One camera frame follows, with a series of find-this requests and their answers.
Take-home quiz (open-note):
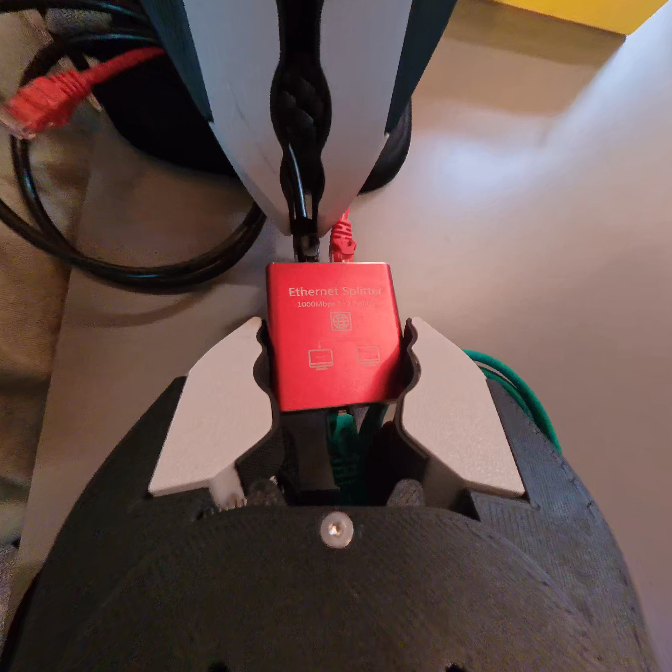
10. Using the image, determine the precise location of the red ethernet cable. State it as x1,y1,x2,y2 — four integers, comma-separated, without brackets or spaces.
0,46,359,263

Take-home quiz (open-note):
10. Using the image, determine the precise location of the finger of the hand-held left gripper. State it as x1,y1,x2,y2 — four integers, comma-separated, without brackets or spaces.
181,0,295,235
314,0,414,235

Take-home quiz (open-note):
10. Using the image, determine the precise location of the yellow plastic bin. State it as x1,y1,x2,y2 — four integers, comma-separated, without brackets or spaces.
482,0,672,36

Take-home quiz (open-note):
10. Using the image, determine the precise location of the red ethernet splitter box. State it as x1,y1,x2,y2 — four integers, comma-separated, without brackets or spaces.
265,261,408,413

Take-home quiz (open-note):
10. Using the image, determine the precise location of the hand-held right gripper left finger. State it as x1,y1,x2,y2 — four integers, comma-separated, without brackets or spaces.
148,316,295,501

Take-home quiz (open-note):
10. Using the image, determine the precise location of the green ethernet cable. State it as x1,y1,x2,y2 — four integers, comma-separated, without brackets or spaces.
325,349,564,506

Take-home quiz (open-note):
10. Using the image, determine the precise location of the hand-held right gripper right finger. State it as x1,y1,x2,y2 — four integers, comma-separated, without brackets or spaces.
367,316,527,514

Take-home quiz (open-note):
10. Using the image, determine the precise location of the black quilted wrist rest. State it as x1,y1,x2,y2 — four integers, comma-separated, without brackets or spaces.
92,63,414,193

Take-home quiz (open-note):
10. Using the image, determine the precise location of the black cable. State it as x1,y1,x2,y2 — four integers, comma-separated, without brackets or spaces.
0,0,322,295

